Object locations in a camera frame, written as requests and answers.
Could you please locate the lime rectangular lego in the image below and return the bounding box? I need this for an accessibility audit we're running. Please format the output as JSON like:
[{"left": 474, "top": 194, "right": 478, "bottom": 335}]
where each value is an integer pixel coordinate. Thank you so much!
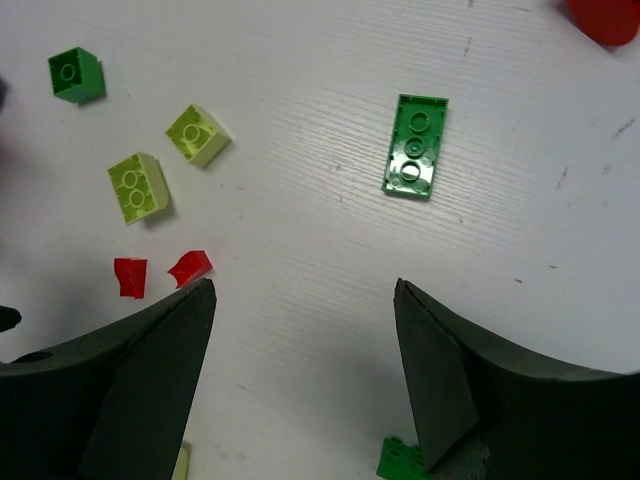
[{"left": 107, "top": 152, "right": 170, "bottom": 225}]

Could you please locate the dark green square lego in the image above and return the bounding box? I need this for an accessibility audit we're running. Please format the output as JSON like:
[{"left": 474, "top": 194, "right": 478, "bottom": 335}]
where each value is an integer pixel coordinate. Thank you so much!
[{"left": 48, "top": 47, "right": 106, "bottom": 104}]

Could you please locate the lime square lego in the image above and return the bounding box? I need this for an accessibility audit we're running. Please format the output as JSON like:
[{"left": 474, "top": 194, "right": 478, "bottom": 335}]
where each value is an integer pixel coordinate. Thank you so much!
[{"left": 166, "top": 104, "right": 231, "bottom": 169}]

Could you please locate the large red lego piece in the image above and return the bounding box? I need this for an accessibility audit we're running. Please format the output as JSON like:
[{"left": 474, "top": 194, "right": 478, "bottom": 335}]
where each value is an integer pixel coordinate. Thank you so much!
[{"left": 555, "top": 0, "right": 639, "bottom": 47}]

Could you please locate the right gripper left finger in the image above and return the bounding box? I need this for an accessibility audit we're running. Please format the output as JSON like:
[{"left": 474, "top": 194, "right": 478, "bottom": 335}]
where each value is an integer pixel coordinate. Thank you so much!
[{"left": 1, "top": 279, "right": 217, "bottom": 479}]

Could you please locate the small red lego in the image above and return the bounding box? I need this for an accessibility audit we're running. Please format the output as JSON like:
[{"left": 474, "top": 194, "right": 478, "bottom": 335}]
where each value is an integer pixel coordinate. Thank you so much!
[
  {"left": 167, "top": 250, "right": 213, "bottom": 289},
  {"left": 113, "top": 257, "right": 147, "bottom": 299}
]

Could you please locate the lime lego near front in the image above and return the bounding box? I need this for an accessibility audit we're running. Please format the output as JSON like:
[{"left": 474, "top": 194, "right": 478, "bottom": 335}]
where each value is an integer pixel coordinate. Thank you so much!
[{"left": 171, "top": 442, "right": 191, "bottom": 480}]

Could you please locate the green flat lego plate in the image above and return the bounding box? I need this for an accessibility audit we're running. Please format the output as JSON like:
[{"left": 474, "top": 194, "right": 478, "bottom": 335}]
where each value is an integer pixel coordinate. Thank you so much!
[{"left": 381, "top": 94, "right": 448, "bottom": 200}]

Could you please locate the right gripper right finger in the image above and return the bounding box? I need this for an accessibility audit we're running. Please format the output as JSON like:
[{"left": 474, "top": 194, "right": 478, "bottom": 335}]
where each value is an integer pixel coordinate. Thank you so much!
[{"left": 394, "top": 280, "right": 639, "bottom": 479}]

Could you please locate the green stepped lego piece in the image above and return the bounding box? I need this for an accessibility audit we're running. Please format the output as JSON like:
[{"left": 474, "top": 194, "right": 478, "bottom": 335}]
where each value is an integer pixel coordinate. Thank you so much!
[{"left": 376, "top": 436, "right": 431, "bottom": 480}]

